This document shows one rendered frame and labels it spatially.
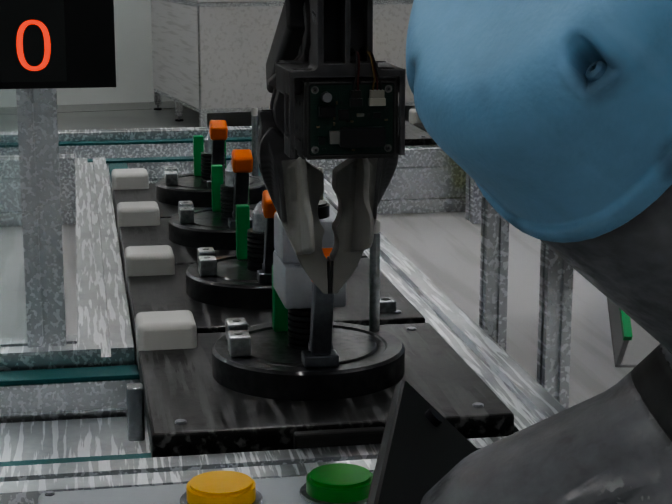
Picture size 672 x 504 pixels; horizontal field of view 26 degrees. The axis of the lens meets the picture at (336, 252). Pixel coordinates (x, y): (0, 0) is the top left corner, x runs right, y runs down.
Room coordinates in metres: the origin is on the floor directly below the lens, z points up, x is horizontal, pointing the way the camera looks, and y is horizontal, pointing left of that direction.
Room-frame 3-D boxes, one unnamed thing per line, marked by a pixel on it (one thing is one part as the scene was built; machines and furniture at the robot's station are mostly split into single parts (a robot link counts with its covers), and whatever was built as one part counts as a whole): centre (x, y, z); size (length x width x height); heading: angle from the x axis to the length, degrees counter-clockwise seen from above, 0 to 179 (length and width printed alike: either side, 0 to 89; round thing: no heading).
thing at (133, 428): (1.00, 0.14, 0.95); 0.01 x 0.01 x 0.04; 10
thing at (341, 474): (0.81, 0.00, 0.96); 0.04 x 0.04 x 0.02
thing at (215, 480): (0.79, 0.07, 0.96); 0.04 x 0.04 x 0.02
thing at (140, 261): (1.27, 0.06, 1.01); 0.24 x 0.24 x 0.13; 10
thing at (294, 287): (1.03, 0.02, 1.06); 0.08 x 0.04 x 0.07; 10
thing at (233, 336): (1.00, 0.07, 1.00); 0.02 x 0.01 x 0.02; 10
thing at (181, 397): (1.02, 0.02, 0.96); 0.24 x 0.24 x 0.02; 10
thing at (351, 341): (1.02, 0.02, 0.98); 0.14 x 0.14 x 0.02
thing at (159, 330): (1.10, 0.13, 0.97); 0.05 x 0.05 x 0.04; 10
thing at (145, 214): (1.51, 0.11, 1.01); 0.24 x 0.24 x 0.13; 10
